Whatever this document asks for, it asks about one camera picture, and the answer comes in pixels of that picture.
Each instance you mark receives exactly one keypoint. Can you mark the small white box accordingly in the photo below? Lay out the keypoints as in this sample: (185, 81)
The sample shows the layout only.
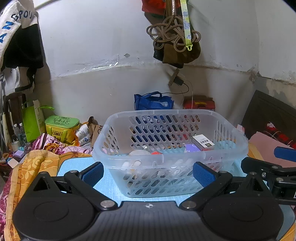
(240, 128)

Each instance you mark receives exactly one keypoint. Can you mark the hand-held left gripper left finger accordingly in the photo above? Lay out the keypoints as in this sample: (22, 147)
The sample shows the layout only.
(93, 174)

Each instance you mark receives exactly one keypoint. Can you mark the green yellow lidded basket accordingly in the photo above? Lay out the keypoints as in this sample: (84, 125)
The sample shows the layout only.
(61, 126)

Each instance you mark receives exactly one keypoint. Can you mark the pink cloth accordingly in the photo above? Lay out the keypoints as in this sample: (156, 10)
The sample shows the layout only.
(263, 143)

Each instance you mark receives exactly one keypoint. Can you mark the orange patterned blanket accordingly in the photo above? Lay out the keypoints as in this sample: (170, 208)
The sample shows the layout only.
(30, 166)

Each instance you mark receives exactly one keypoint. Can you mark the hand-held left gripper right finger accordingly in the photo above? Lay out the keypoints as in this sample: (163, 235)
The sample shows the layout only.
(203, 174)

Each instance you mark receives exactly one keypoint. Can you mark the grey plush toy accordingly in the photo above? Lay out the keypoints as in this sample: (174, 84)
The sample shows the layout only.
(138, 153)

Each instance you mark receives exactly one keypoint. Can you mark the small purple soap box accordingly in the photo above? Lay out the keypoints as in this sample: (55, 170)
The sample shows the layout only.
(19, 153)

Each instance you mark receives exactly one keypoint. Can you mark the blue shopping bag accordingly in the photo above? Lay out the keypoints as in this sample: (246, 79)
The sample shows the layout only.
(150, 103)

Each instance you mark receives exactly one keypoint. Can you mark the dark wooden board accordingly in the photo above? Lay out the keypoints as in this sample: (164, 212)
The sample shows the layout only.
(266, 109)

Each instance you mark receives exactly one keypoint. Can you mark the clear plastic water bottle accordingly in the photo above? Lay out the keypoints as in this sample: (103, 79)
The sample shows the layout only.
(22, 134)
(16, 132)

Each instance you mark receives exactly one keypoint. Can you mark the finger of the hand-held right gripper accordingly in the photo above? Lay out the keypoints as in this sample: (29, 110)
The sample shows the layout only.
(259, 165)
(285, 153)

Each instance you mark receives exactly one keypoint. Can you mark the white blue snack packet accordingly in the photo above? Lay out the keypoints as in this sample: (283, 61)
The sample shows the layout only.
(83, 134)

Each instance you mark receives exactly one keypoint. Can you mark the floral blanket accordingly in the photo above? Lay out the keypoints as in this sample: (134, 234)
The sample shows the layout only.
(50, 146)

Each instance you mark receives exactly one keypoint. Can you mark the white rounded case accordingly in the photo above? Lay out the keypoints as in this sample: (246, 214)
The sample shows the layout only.
(12, 163)

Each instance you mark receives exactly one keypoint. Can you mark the dark wooden chair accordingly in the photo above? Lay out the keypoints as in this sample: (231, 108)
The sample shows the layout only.
(13, 102)

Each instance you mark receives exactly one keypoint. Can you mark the red hanging cloth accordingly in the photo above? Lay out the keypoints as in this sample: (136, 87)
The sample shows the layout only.
(150, 5)

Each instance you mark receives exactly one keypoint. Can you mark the dark olive hanging bag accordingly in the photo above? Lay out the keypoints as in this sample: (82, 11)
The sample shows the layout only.
(178, 56)

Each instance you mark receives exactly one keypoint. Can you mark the green paper bag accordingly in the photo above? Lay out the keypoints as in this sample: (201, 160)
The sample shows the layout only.
(30, 122)

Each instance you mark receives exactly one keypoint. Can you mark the red gift box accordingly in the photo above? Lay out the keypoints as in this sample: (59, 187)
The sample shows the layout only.
(201, 104)

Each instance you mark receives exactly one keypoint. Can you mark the brown paper bag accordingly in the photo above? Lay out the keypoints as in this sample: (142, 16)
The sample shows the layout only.
(96, 132)

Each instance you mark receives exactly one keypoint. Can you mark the clear plastic basket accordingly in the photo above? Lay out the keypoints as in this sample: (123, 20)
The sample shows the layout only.
(161, 160)

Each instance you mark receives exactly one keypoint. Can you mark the white black hanging jacket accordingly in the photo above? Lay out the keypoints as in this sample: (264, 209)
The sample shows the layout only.
(20, 51)

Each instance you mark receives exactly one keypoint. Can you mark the white cigarette box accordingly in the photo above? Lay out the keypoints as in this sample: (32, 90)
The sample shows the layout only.
(202, 141)

